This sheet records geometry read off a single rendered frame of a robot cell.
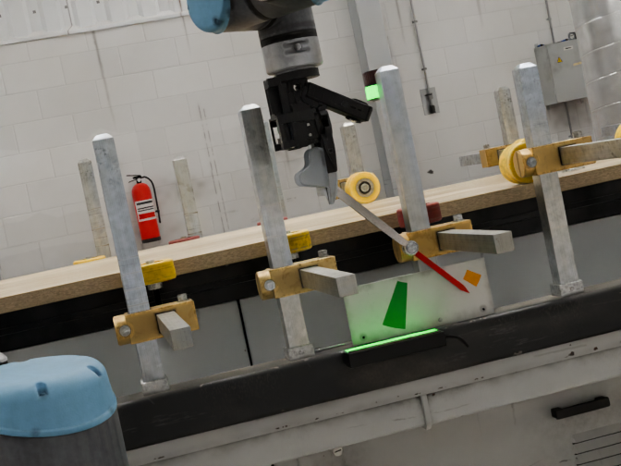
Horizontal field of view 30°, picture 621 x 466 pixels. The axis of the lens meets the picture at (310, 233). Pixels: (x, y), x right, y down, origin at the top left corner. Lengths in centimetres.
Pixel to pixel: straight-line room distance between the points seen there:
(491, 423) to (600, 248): 41
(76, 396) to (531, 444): 141
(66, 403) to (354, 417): 97
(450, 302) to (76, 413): 102
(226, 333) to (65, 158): 695
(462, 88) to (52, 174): 349
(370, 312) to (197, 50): 742
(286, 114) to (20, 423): 80
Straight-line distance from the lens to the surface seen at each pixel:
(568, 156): 207
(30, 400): 113
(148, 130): 916
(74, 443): 114
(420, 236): 201
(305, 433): 203
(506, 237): 176
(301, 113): 178
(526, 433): 239
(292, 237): 205
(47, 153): 906
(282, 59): 178
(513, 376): 212
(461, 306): 204
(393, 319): 200
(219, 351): 218
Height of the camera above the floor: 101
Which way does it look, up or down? 3 degrees down
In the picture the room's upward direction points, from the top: 12 degrees counter-clockwise
